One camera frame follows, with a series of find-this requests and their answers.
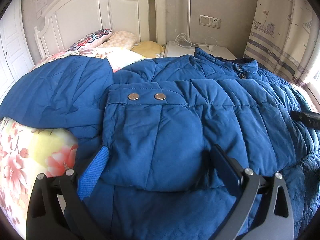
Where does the wall socket plate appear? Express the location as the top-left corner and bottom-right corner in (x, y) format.
(199, 15), (221, 29)

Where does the paper notice on wall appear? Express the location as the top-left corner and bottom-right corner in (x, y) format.
(35, 0), (47, 19)

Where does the silver desk lamp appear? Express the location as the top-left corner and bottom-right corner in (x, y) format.
(178, 0), (195, 48)

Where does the white charger with cable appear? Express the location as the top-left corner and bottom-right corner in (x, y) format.
(174, 33), (218, 51)

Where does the yellow pillow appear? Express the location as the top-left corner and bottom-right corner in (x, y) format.
(131, 41), (164, 59)

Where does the white nightstand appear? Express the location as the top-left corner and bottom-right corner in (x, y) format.
(163, 41), (237, 61)

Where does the boat print curtain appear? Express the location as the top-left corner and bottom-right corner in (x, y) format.
(244, 0), (319, 87)

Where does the white wooden headboard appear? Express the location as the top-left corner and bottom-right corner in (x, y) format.
(34, 0), (166, 57)

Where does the white wardrobe door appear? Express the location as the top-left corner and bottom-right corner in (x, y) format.
(0, 0), (34, 100)

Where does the beige dotted pillow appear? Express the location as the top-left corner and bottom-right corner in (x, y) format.
(98, 31), (138, 50)

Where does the blue padded winter jacket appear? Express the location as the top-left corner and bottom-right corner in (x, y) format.
(1, 48), (319, 239)

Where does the floral bed sheet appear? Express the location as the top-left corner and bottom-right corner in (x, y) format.
(0, 47), (148, 238)

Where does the colourful patterned pillow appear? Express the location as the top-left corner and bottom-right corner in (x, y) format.
(67, 29), (113, 51)

